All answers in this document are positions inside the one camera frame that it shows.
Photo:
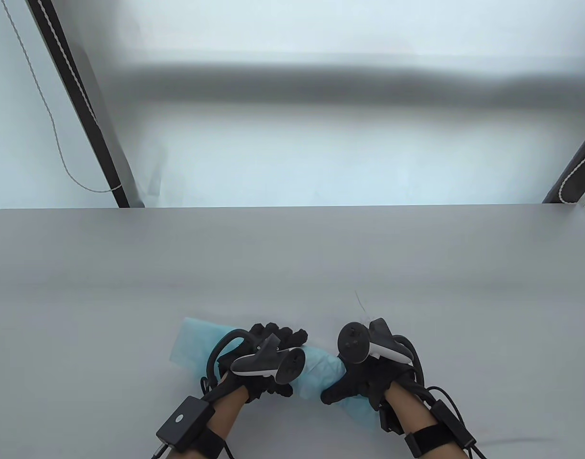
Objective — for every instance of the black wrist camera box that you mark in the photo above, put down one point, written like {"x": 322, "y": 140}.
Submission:
{"x": 455, "y": 425}
{"x": 182, "y": 420}

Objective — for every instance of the black and white controller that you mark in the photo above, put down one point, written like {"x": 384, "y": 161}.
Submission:
{"x": 352, "y": 342}
{"x": 287, "y": 366}

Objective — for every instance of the person's left forearm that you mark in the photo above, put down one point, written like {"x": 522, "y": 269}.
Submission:
{"x": 227, "y": 406}

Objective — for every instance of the person's right hand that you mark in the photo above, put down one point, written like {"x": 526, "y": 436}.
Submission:
{"x": 369, "y": 380}

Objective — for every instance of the light blue gift wrapping paper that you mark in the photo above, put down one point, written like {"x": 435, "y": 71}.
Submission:
{"x": 192, "y": 339}

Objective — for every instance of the person's right forearm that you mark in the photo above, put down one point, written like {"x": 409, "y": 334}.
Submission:
{"x": 407, "y": 406}

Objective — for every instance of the black metal pole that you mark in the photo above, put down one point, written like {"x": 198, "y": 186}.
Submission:
{"x": 100, "y": 158}
{"x": 579, "y": 181}

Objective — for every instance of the person's left hand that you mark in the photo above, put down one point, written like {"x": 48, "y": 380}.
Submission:
{"x": 273, "y": 332}

